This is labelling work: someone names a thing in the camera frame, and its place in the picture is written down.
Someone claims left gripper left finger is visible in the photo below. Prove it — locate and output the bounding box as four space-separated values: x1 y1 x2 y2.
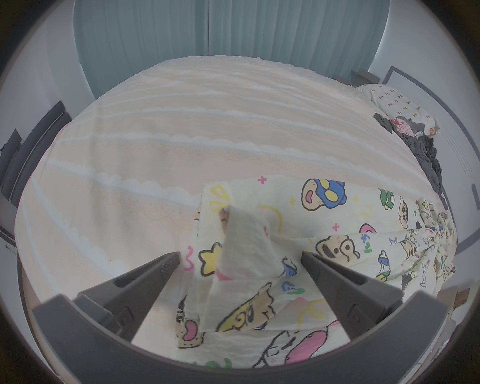
73 251 181 343

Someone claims grey bedside table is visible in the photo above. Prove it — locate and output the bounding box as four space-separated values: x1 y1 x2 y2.
333 69 380 88

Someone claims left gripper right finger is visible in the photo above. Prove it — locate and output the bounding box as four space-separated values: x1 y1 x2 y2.
301 251 406 343

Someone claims bed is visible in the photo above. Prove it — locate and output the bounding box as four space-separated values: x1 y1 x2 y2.
15 55 480 370

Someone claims pile of clothes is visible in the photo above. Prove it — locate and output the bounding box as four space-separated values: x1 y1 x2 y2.
373 113 451 209

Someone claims blue-green curtain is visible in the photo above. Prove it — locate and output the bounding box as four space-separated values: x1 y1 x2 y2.
73 0 389 100

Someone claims white printed pillow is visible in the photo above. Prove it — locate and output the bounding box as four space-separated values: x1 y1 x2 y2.
358 83 440 137

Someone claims dark grey furniture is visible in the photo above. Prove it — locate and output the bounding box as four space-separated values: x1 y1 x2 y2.
0 100 73 209

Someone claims white printed pyjama top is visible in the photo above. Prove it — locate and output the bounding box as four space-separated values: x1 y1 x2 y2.
175 176 457 370

